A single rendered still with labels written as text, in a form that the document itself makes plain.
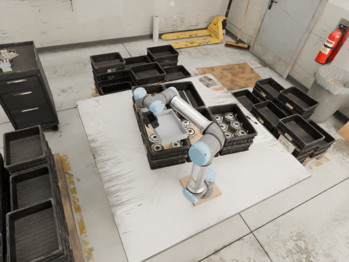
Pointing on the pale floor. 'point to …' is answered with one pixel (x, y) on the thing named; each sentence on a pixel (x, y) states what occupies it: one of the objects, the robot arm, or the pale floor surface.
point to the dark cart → (27, 90)
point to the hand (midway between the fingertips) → (153, 128)
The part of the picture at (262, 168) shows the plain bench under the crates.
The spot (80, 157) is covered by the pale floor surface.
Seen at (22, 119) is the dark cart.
